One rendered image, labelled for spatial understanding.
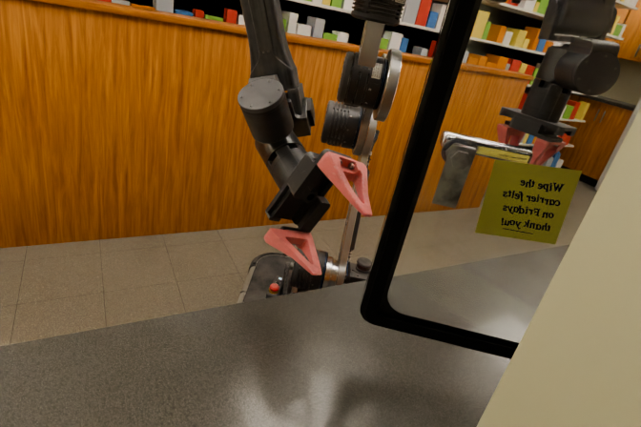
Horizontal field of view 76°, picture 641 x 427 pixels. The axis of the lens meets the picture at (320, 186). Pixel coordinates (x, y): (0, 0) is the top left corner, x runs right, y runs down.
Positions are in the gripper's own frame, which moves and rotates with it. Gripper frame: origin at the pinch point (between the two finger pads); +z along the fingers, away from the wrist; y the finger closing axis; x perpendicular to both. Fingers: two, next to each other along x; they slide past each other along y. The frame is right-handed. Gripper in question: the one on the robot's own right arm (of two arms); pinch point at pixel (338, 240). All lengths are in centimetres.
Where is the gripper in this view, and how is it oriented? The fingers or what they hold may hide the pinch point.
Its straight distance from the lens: 46.2
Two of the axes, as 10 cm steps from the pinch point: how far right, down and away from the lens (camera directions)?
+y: 5.6, -7.3, -3.9
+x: 7.0, 1.7, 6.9
